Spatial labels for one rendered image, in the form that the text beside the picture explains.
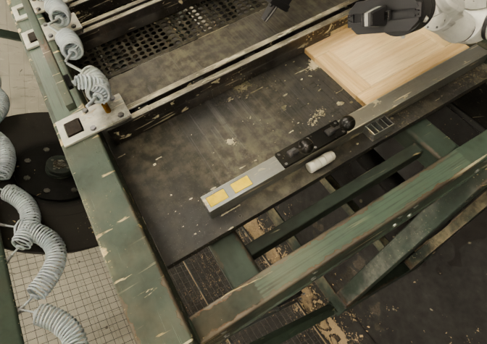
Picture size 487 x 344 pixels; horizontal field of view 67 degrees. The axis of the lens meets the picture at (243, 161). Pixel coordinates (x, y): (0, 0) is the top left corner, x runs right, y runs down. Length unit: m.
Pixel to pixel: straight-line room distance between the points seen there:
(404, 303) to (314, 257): 2.00
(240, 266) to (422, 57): 0.84
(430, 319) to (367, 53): 1.90
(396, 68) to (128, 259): 0.93
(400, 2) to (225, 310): 0.66
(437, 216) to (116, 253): 1.17
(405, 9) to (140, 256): 0.69
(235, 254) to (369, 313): 2.16
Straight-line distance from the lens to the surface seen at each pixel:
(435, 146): 1.15
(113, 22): 1.48
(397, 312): 2.86
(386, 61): 1.27
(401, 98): 1.14
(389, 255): 1.74
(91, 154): 1.03
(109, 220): 0.91
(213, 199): 0.92
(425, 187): 0.97
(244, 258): 0.93
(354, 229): 0.88
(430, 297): 2.69
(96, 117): 1.09
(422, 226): 1.62
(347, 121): 0.90
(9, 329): 1.31
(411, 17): 0.70
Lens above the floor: 2.18
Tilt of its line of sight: 37 degrees down
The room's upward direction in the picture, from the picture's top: 99 degrees counter-clockwise
